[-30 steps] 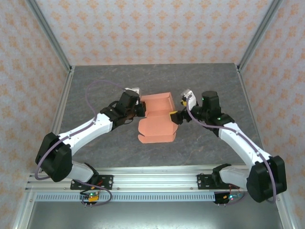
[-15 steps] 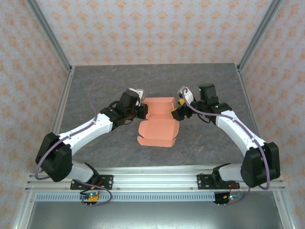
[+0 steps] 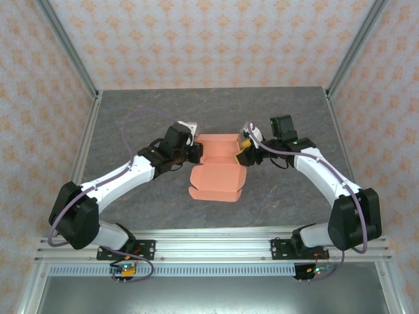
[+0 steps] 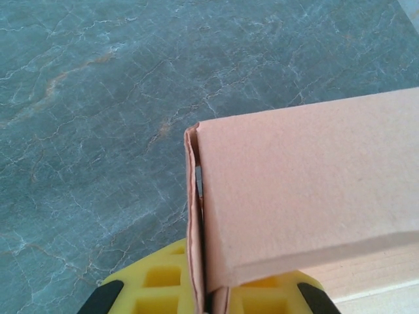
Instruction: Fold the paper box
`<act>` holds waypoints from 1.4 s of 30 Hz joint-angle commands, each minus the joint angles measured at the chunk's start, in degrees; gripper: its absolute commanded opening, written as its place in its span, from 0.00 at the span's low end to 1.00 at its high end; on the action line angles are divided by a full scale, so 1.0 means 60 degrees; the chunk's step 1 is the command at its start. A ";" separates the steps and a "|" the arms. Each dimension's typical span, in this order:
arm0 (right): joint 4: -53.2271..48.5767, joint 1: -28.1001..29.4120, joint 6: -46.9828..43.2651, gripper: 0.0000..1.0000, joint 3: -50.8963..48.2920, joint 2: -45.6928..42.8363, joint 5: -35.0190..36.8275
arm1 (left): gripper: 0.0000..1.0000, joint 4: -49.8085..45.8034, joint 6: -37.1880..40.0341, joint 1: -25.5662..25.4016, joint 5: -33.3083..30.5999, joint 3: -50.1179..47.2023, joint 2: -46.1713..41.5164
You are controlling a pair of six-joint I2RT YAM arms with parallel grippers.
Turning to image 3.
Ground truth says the orange paper box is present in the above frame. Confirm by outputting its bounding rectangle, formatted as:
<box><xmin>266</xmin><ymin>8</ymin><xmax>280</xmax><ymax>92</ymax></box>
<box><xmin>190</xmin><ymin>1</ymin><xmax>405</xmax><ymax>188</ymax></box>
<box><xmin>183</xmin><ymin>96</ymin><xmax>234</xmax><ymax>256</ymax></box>
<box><xmin>188</xmin><ymin>132</ymin><xmax>248</xmax><ymax>202</ymax></box>

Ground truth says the small circuit board with LED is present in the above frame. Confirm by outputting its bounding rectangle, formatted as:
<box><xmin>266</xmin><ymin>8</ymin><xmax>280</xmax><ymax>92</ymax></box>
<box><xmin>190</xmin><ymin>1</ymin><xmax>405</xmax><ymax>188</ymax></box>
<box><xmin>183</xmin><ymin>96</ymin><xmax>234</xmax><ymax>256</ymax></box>
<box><xmin>293</xmin><ymin>261</ymin><xmax>335</xmax><ymax>284</ymax></box>
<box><xmin>109</xmin><ymin>261</ymin><xmax>139</xmax><ymax>285</ymax></box>

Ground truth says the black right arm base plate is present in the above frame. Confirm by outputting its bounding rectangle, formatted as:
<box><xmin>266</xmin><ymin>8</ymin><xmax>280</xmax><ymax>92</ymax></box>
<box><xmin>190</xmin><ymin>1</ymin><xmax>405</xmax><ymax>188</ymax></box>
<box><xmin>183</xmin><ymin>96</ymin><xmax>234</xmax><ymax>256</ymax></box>
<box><xmin>270</xmin><ymin>238</ymin><xmax>330</xmax><ymax>261</ymax></box>

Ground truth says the aluminium mounting rail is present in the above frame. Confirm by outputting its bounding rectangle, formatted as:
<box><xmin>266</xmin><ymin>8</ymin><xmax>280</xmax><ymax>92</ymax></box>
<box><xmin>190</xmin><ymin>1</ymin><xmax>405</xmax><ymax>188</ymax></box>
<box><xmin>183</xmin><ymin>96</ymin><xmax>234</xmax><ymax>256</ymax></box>
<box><xmin>34</xmin><ymin>228</ymin><xmax>393</xmax><ymax>264</ymax></box>

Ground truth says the aluminium frame post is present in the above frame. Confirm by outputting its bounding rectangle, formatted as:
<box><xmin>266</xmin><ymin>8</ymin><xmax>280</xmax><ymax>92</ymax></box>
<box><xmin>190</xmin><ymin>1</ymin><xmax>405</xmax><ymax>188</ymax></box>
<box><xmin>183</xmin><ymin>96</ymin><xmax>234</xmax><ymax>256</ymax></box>
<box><xmin>34</xmin><ymin>0</ymin><xmax>101</xmax><ymax>99</ymax></box>
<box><xmin>325</xmin><ymin>0</ymin><xmax>392</xmax><ymax>99</ymax></box>

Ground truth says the thin black right camera cable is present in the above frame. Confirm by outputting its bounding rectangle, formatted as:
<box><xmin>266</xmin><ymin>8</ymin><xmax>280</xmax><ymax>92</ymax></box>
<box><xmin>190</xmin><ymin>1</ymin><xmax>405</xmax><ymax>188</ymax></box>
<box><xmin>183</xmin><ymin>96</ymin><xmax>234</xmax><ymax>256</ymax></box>
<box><xmin>270</xmin><ymin>153</ymin><xmax>295</xmax><ymax>169</ymax></box>

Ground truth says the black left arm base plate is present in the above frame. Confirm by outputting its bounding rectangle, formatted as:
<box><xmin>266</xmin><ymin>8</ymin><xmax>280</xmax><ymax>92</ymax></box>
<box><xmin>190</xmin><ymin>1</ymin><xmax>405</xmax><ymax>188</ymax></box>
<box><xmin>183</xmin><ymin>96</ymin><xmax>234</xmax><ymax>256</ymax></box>
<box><xmin>97</xmin><ymin>240</ymin><xmax>156</xmax><ymax>261</ymax></box>

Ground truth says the grey metal sheet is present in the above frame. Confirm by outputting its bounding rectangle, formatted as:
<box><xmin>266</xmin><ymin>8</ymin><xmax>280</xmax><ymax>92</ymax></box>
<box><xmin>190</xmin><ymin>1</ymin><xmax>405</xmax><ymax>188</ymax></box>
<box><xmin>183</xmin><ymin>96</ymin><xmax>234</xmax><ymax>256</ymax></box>
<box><xmin>35</xmin><ymin>276</ymin><xmax>393</xmax><ymax>314</ymax></box>

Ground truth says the grey slotted cable duct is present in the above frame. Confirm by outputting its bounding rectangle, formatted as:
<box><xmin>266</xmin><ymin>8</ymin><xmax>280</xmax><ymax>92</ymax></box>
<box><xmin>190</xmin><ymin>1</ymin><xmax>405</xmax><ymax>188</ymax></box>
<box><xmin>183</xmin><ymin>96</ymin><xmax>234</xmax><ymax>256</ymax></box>
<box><xmin>48</xmin><ymin>264</ymin><xmax>297</xmax><ymax>277</ymax></box>

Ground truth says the aluminium table edge rail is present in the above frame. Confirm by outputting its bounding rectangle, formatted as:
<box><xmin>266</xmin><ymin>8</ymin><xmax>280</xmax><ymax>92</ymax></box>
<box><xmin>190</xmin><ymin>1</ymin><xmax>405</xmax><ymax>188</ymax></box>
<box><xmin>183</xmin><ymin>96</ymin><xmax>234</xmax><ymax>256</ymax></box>
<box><xmin>16</xmin><ymin>90</ymin><xmax>104</xmax><ymax>314</ymax></box>
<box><xmin>325</xmin><ymin>88</ymin><xmax>405</xmax><ymax>314</ymax></box>

